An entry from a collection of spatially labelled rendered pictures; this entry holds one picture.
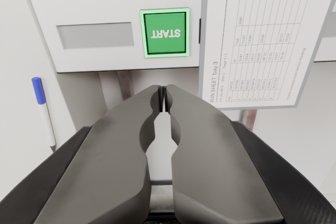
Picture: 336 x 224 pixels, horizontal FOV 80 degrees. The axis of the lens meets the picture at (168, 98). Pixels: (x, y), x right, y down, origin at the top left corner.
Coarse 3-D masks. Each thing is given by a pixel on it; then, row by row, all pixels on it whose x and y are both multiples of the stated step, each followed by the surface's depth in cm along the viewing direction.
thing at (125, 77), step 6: (120, 72) 39; (126, 72) 39; (120, 78) 40; (126, 78) 40; (120, 84) 41; (126, 84) 41; (132, 84) 44; (126, 90) 42; (132, 90) 44; (126, 96) 42
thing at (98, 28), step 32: (32, 0) 23; (64, 0) 23; (96, 0) 23; (128, 0) 23; (160, 0) 23; (192, 0) 23; (64, 32) 25; (96, 32) 25; (128, 32) 25; (192, 32) 24; (64, 64) 27; (96, 64) 27; (128, 64) 27; (160, 64) 27; (192, 64) 27
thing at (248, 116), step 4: (244, 112) 47; (248, 112) 45; (252, 112) 45; (256, 112) 45; (244, 116) 47; (248, 116) 45; (252, 116) 45; (244, 120) 47; (248, 120) 46; (252, 120) 46; (244, 124) 47; (248, 124) 46; (252, 124) 46; (252, 128) 47
